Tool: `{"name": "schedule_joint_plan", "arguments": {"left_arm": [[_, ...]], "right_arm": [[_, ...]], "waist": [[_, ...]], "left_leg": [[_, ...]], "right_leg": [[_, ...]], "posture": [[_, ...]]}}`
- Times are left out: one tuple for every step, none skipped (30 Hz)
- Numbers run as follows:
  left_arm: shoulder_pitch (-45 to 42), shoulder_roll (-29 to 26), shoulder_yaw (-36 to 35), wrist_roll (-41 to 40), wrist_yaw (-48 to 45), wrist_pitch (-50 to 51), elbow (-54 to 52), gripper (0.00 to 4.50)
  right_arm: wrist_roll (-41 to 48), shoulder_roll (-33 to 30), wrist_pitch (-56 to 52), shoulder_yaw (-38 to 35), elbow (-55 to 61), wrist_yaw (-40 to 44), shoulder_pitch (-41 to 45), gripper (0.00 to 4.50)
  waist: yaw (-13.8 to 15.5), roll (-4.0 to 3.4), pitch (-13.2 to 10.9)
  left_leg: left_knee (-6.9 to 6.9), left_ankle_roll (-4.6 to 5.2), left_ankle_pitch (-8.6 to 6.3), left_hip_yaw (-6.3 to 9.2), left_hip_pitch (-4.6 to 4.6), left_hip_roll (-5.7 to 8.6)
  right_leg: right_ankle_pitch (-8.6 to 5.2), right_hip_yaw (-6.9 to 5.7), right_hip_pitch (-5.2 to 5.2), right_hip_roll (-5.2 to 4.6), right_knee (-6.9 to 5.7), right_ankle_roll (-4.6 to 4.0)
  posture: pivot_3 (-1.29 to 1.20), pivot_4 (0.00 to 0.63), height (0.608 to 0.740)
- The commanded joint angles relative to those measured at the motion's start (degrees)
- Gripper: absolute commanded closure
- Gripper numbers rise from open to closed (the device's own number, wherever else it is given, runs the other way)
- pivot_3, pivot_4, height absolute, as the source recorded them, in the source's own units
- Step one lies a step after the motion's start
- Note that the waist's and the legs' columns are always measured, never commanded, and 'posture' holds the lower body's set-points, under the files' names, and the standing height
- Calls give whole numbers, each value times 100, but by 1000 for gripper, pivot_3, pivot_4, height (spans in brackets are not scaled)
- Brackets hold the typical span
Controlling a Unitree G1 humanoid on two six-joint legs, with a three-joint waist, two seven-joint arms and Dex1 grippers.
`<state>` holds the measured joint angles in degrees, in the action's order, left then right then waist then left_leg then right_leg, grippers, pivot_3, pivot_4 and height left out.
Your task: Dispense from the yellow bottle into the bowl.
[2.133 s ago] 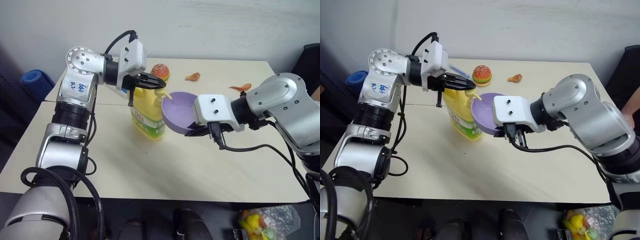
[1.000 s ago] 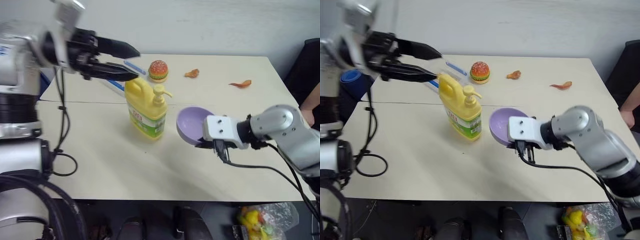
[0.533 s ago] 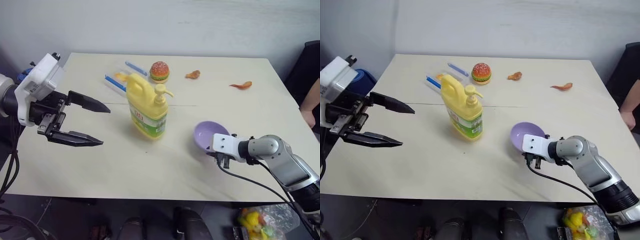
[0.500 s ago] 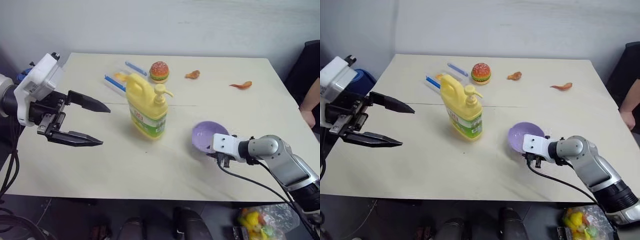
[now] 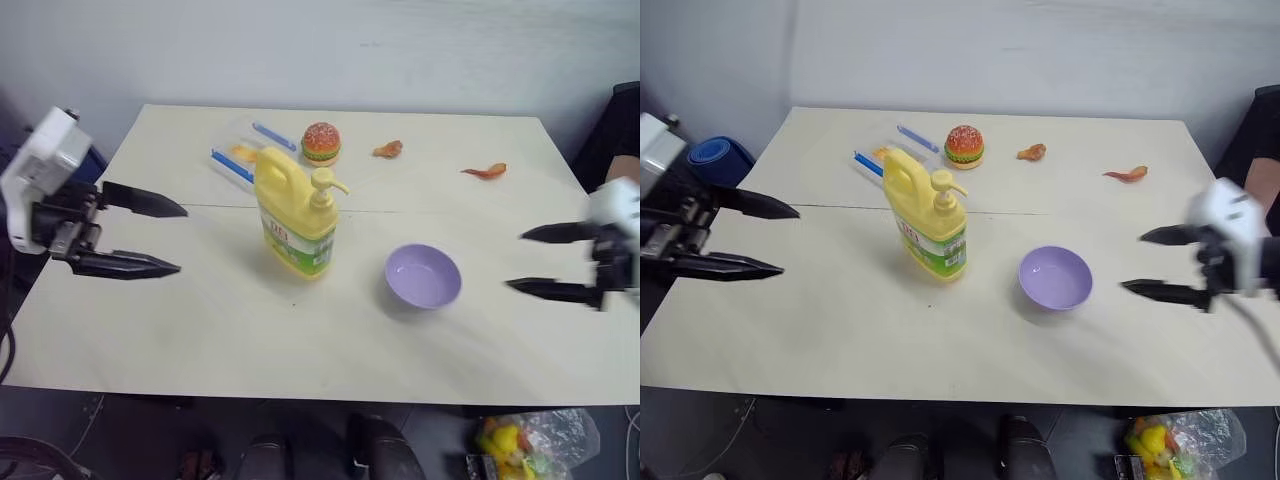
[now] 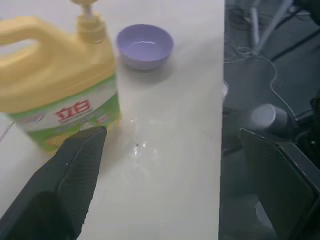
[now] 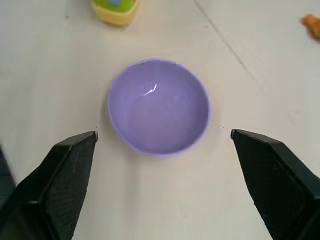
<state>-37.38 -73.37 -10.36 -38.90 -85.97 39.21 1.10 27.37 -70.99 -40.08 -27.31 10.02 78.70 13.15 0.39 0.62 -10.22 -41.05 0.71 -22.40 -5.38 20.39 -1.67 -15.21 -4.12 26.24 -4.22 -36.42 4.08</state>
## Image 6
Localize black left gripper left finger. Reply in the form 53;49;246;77
0;126;108;240

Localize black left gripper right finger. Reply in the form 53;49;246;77
240;128;320;240

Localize yellow pump detergent bottle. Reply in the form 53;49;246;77
0;0;122;154

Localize purple plastic bowl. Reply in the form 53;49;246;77
115;23;175;71

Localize white paper cup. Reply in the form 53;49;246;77
250;103;289;131

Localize grey metal chair legs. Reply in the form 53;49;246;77
246;0;295;55

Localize black cable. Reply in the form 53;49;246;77
291;107;316;123

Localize white thin cable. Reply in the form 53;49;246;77
223;37;298;118

